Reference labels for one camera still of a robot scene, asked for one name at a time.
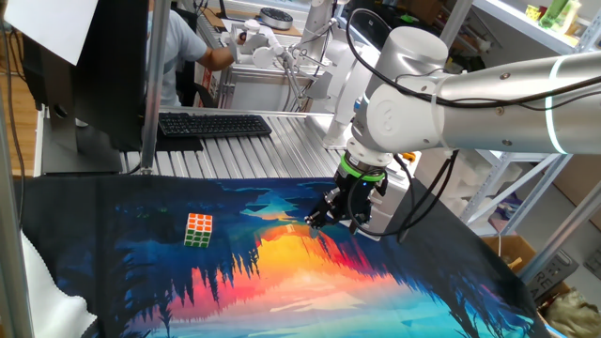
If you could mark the round grey speaker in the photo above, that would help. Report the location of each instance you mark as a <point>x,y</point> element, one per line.
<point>277,19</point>

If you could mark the white paper sheet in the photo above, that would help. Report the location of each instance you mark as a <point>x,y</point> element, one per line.
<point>51,26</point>

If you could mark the green translucent bottle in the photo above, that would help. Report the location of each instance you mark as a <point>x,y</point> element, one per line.
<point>556,14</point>

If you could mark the colourful forest sunset cloth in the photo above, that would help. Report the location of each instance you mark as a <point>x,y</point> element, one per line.
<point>282,281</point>

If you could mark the aluminium frame post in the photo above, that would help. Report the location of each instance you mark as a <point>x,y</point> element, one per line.
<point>155,70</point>
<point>11,258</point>

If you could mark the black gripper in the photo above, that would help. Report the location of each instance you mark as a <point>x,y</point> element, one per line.
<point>359,192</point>

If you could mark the brown cardboard box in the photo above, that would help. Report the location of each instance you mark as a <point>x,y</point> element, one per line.
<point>509,249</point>

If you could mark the black computer monitor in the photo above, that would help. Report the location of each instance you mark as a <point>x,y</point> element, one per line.
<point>112,70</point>

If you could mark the orange green Rubik's cube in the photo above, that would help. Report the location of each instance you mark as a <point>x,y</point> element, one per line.
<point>198,230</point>

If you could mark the white plastic drawer cabinet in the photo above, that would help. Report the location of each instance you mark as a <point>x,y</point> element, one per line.
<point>392,206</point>

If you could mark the white underlay cloth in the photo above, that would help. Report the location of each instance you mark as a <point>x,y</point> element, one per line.
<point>51,300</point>

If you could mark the black mouse pad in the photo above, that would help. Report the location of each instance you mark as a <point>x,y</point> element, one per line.
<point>178,143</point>

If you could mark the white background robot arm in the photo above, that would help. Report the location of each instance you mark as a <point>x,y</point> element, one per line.
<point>340,84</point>

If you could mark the white metal shelf rack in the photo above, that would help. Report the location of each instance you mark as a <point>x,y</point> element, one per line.
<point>516,26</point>

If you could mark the beige crumpled bag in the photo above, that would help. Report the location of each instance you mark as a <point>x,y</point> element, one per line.
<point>573,314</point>

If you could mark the person in light blue shirt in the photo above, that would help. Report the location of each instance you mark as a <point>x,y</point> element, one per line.
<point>180,47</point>

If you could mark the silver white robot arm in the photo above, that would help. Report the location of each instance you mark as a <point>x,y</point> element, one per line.
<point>493,108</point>

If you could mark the person's bare forearm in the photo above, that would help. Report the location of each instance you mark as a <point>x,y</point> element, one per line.
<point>216,58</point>

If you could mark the aluminium frame stand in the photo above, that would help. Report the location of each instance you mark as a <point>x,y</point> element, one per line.
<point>263,96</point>

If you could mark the red white carton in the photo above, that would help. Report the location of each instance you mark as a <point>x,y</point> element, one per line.
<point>206,87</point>

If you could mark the black keyboard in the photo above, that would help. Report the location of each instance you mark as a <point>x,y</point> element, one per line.
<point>213,124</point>

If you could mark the white jointed teleoperation device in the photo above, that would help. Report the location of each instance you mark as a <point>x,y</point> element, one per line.
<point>263,56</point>

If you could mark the small yellow box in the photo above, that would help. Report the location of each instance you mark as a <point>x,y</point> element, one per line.
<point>533,12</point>

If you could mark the grey lettered plate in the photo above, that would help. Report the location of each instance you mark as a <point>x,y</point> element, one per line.
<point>551,277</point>

